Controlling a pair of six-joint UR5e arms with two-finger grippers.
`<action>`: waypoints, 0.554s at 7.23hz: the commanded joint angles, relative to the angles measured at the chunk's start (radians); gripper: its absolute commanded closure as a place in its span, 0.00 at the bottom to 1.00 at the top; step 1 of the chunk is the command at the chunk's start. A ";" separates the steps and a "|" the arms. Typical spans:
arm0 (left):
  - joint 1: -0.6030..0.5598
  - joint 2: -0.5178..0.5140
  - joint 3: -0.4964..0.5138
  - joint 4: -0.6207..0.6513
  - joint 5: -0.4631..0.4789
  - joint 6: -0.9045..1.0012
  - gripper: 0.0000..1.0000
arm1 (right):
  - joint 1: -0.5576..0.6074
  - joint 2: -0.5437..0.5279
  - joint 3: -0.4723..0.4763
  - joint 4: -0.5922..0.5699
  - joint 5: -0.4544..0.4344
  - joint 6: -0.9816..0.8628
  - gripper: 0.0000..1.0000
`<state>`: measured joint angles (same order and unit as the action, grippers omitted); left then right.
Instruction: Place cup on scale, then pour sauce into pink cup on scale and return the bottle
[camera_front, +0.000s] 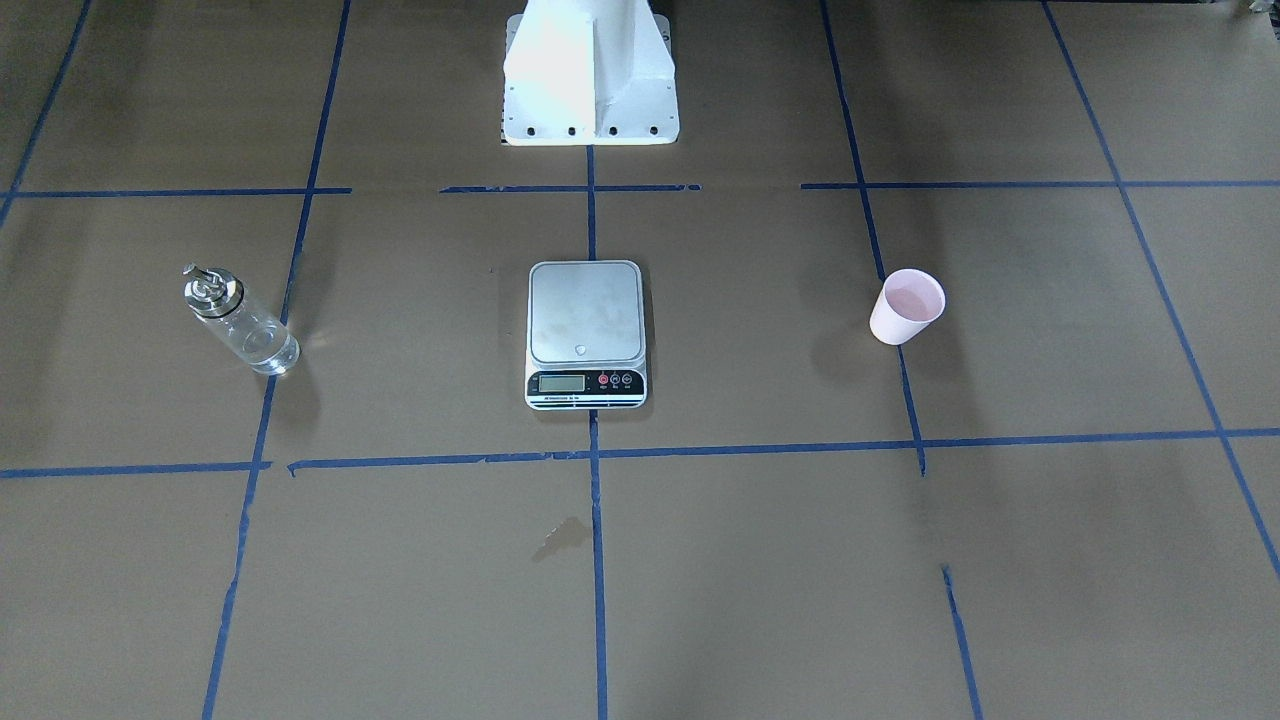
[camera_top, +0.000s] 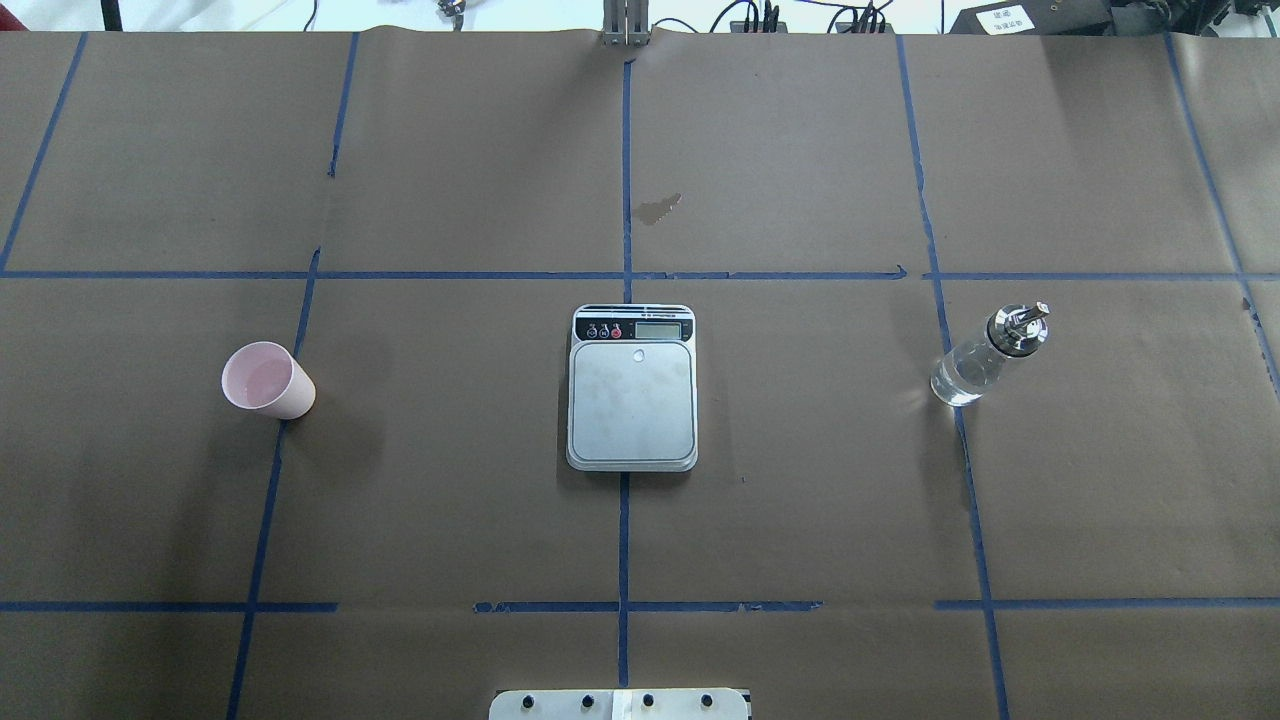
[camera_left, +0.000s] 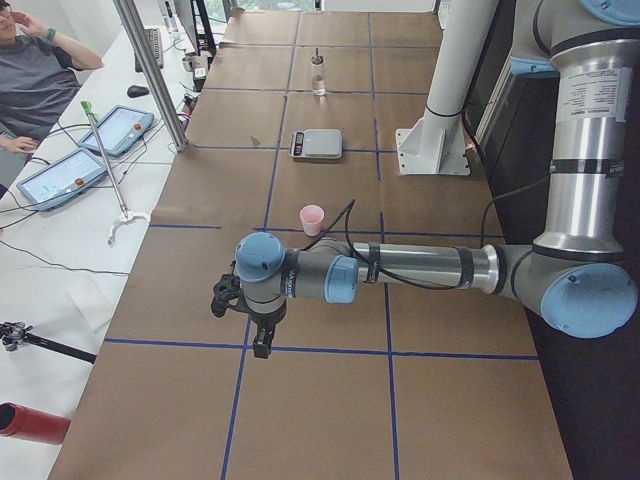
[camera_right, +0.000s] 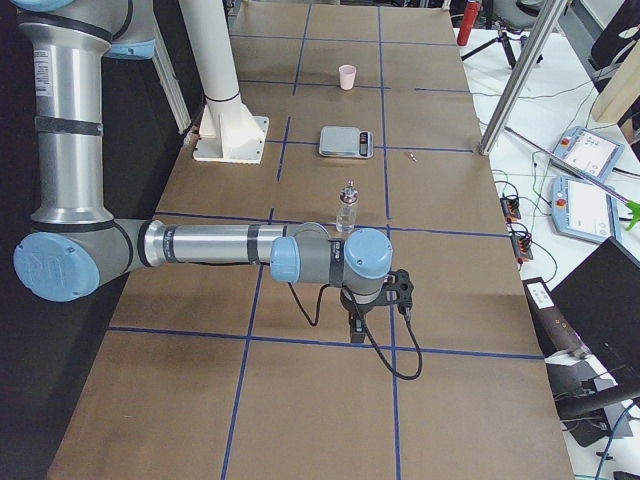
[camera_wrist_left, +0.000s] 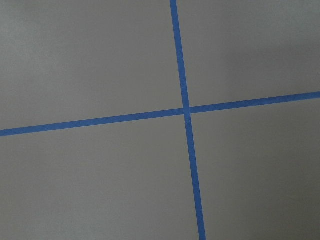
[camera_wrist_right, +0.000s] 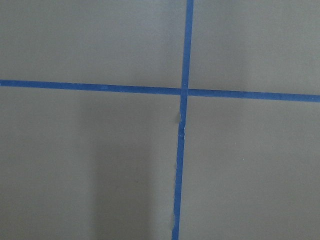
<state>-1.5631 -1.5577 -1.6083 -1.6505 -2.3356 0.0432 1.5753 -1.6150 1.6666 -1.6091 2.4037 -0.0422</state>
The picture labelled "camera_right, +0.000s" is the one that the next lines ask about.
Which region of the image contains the silver digital kitchen scale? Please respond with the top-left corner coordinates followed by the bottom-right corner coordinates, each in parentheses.
top-left (319, 126), bottom-right (374, 159)

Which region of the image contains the black monitor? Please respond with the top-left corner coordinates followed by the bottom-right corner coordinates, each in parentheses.
top-left (551, 237), bottom-right (640, 383)

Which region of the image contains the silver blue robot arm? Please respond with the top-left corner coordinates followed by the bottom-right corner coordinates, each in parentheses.
top-left (1, 2), bottom-right (257, 353)

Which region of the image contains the black camera tripod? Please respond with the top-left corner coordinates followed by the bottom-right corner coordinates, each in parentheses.
top-left (461, 26), bottom-right (529, 69)

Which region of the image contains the teach pendant tablet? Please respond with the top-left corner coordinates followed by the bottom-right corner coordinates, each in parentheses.
top-left (553, 126), bottom-right (625, 181)
top-left (551, 176), bottom-right (621, 244)

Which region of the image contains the black office chair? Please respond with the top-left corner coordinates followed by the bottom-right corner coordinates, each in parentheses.
top-left (589, 0), bottom-right (639, 92)

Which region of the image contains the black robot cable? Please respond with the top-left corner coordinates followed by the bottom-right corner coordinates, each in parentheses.
top-left (289, 282), bottom-right (424, 382)

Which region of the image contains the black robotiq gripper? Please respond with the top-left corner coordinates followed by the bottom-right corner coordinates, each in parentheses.
top-left (340, 291), bottom-right (375, 344)

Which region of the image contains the grabber reacher stick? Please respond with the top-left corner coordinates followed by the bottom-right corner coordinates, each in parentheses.
top-left (504, 126), bottom-right (639, 230)

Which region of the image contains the upper teach pendant tablet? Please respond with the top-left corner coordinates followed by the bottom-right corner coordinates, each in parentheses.
top-left (553, 126), bottom-right (625, 181)

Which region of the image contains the pink plastic cup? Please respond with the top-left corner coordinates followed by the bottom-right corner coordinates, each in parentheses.
top-left (338, 64), bottom-right (357, 91)

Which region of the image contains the clear glass sauce bottle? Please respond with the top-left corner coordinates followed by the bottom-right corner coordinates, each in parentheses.
top-left (336, 180), bottom-right (359, 233)

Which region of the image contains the small orange connector board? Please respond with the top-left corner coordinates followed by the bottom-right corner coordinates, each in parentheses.
top-left (500, 196), bottom-right (521, 223)

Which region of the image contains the white pedestal column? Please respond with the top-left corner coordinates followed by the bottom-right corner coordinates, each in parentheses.
top-left (180, 0), bottom-right (269, 164)

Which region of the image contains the lower teach pendant tablet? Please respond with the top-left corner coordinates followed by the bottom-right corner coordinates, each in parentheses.
top-left (551, 176), bottom-right (621, 244)

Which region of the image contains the aluminium frame post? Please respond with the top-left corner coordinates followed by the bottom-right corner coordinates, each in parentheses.
top-left (478, 0), bottom-right (567, 156)

